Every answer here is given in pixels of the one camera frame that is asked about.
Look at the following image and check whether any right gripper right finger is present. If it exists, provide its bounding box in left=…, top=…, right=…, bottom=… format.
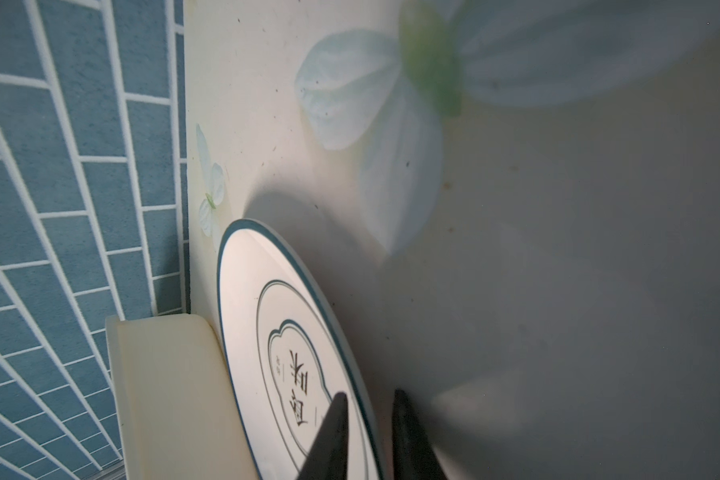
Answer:
left=392, top=389, right=447, bottom=480

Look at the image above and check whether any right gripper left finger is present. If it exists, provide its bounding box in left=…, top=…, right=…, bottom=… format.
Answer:
left=297, top=392, right=349, bottom=480

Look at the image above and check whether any white plate thin dark rim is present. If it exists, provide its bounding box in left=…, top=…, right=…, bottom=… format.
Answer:
left=217, top=219, right=387, bottom=479

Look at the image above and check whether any white plastic bin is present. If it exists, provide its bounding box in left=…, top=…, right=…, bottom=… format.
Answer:
left=105, top=314, right=259, bottom=479

